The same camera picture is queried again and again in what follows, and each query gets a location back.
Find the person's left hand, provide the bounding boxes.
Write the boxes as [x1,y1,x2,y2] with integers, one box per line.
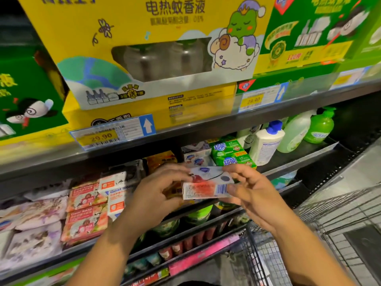
[122,164,194,236]

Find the person's right hand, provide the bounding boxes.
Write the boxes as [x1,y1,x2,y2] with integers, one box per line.
[221,164,292,236]

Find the stack of white orange soap boxes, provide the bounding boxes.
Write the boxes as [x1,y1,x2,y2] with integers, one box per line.
[98,159,146,223]

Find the stack of yellow soap boxes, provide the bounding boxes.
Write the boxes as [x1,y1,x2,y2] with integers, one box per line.
[146,151,179,197]

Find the white red shield soap box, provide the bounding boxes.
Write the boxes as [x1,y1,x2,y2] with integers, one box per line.
[183,166,235,201]

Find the stack of green soap boxes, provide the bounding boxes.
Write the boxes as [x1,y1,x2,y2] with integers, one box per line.
[210,139,258,170]

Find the white hand sanitizer bottle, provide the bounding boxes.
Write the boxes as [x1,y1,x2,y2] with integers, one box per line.
[249,120,285,167]
[236,125,263,151]

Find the stack of white purple soap boxes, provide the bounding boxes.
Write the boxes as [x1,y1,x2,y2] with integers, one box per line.
[181,140,214,169]

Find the stack of pink soap boxes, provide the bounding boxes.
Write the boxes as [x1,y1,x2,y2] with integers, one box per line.
[61,180,111,247]

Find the bright green hand sanitizer bottle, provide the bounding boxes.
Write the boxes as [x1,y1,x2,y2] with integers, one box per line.
[304,107,337,145]

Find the stack of floral soap boxes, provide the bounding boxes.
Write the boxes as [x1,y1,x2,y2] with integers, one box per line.
[0,178,69,272]

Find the person's left forearm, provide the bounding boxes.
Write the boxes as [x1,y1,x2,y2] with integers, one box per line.
[67,220,162,286]

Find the person's right forearm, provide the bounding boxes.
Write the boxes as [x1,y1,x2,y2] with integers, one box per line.
[268,214,355,286]

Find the row of red tubes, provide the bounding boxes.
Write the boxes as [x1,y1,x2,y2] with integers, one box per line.
[158,220,233,261]

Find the row of blue white tubes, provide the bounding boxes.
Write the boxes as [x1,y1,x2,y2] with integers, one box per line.
[124,252,164,278]

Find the pink flat pack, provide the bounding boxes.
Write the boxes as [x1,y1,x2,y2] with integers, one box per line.
[168,232,242,278]

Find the yellow red flat pack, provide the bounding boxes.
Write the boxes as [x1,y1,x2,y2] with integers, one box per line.
[130,268,170,286]

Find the white blue price tag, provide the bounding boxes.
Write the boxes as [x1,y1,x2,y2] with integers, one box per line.
[238,81,289,112]
[331,66,373,90]
[70,114,157,151]

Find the flat yellow box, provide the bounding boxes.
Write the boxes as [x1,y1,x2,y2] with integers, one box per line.
[62,83,238,131]

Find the green white carton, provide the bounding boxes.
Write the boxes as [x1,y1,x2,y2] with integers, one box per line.
[9,256,84,286]

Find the green box mosquito print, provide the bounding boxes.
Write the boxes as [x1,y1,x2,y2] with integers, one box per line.
[0,53,69,143]

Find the green yellow cartoon box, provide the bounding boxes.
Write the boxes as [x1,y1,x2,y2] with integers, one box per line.
[253,0,373,75]

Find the large yellow box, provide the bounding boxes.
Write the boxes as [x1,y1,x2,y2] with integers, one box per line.
[17,0,277,111]

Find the green box bottle print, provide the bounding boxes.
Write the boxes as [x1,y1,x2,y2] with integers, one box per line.
[351,9,381,60]

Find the wire basket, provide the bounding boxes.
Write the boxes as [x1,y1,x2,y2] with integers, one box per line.
[220,182,381,286]

